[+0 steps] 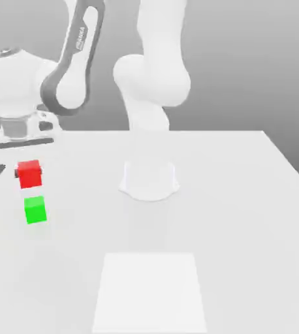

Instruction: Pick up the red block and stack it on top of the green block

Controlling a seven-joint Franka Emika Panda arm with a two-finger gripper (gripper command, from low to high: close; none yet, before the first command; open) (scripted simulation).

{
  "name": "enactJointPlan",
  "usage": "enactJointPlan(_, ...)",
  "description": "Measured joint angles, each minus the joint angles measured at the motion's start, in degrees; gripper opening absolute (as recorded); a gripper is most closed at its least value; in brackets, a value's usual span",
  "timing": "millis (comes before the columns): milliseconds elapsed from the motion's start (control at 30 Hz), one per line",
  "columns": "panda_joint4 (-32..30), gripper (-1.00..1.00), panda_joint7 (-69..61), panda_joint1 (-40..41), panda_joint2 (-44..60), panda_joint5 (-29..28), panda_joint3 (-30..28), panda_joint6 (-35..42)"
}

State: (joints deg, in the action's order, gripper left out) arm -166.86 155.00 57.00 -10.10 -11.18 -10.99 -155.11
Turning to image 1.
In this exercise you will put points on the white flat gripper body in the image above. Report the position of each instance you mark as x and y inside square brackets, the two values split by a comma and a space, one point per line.
[21, 144]

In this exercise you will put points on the small red cube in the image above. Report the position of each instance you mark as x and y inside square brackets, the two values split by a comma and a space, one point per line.
[30, 176]

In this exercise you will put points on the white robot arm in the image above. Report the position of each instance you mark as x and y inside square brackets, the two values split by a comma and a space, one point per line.
[154, 78]

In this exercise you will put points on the small green cube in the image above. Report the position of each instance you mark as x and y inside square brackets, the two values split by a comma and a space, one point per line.
[35, 211]

